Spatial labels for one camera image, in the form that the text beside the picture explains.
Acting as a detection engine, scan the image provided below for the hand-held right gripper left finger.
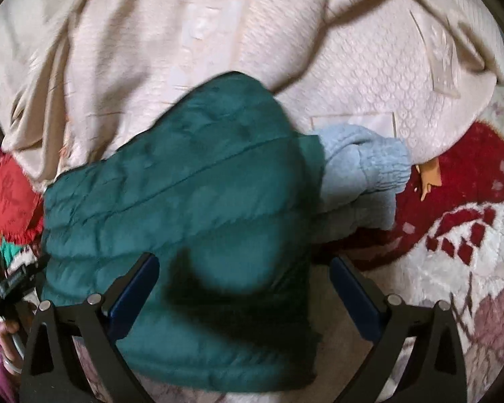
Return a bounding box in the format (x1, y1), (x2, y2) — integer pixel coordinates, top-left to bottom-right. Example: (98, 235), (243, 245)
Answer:
(19, 253), (161, 403)

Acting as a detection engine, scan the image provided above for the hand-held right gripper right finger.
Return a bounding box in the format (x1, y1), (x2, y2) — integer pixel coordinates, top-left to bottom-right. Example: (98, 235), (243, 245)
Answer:
(329, 253), (468, 403)

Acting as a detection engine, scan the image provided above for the green puffer jacket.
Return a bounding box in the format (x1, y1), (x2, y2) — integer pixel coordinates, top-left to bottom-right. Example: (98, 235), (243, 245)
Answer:
(40, 71), (326, 393)

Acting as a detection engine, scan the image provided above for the person's left hand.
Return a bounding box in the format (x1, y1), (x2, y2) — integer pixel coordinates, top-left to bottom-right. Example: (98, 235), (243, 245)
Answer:
(1, 318), (25, 339)

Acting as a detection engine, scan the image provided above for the green and white cloth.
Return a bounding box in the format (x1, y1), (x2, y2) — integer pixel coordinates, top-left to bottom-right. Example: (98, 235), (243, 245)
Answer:
(0, 235), (43, 273)

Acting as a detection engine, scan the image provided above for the red ruffled pillow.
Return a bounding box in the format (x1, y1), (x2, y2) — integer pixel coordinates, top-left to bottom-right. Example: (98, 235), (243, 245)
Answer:
(0, 153), (47, 246)

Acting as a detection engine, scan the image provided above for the light blue knit sweater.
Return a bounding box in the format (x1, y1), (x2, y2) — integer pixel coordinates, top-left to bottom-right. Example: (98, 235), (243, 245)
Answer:
(308, 124), (412, 244)

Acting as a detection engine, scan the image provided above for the beige embossed blanket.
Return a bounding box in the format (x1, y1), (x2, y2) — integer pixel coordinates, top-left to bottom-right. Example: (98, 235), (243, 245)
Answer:
(0, 0), (504, 185)

